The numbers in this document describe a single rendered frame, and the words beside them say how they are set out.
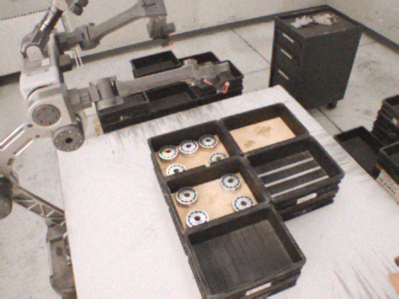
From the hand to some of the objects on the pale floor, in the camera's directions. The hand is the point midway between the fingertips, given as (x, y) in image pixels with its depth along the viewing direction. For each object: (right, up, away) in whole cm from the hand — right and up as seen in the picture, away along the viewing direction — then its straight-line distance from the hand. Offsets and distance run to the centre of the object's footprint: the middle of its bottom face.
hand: (219, 87), depth 197 cm
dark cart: (+94, +9, +142) cm, 170 cm away
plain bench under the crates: (+6, -113, +24) cm, 116 cm away
